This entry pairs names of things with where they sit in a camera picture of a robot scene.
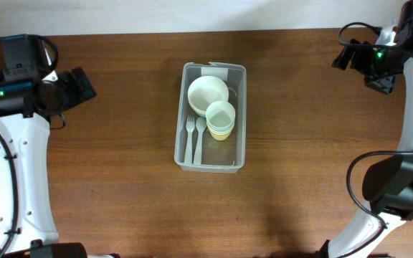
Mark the clear plastic container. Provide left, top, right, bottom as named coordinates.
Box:
left=174, top=62, right=247, bottom=173

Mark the yellow plastic bowl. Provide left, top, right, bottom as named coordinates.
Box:
left=189, top=103, right=206, bottom=118

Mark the green plastic cup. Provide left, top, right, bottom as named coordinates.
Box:
left=206, top=121, right=234, bottom=128

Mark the green plastic bowl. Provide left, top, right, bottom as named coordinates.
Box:
left=192, top=108, right=206, bottom=118

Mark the white plastic fork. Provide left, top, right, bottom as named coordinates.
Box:
left=184, top=116, right=195, bottom=164

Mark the white plastic spoon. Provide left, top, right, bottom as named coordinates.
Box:
left=193, top=117, right=207, bottom=165

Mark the yellow plastic cup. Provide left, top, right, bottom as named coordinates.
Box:
left=209, top=129, right=232, bottom=141

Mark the white plastic bowl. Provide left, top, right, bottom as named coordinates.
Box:
left=188, top=75, right=229, bottom=111

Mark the pink plastic cup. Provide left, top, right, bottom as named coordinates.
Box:
left=207, top=125, right=234, bottom=134

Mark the cream plastic cup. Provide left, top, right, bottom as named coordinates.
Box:
left=206, top=100, right=235, bottom=126

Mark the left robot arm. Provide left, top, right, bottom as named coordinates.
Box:
left=0, top=34, right=97, bottom=257

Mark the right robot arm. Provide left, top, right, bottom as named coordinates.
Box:
left=48, top=29, right=413, bottom=257

